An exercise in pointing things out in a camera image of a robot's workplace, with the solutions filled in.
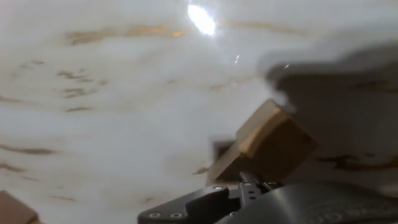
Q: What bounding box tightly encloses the white marble pattern board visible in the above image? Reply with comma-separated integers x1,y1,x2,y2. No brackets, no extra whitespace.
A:
0,0,398,224

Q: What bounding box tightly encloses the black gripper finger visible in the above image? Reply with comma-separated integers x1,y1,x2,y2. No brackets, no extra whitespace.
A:
137,171,282,224

